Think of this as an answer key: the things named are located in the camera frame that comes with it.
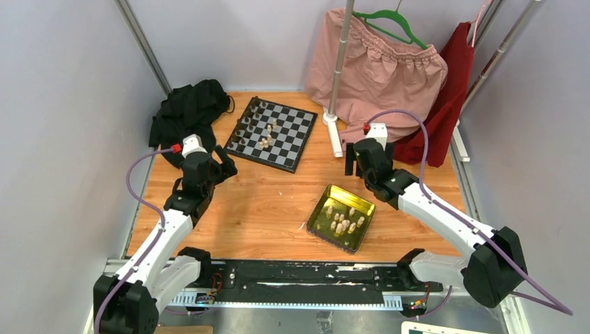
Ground black white chessboard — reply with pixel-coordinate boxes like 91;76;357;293
224;96;317;173

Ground yellow metal tray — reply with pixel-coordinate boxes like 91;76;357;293
305;184;376;255

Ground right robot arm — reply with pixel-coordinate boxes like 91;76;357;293
345;138;527;308

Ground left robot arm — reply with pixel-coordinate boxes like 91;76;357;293
93;143;237;333

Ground white clothes rack stand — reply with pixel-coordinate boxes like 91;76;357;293
322;0;355;158

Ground black cloth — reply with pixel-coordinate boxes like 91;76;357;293
148;79;234;152

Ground pink shorts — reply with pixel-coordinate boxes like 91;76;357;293
304;8;449;148

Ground red garment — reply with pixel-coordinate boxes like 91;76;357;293
394;20;476;168

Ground green hanger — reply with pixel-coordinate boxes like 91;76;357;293
353;9;429;51

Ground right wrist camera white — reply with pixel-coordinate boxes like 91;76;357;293
365;122;388;149

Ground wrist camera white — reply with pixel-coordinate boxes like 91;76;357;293
365;122;388;149
182;134;207;158

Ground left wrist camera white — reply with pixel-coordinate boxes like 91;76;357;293
182;134;207;158

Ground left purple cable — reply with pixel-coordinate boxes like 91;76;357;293
93;146;178;334

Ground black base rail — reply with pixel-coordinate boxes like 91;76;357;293
177;259;443;310

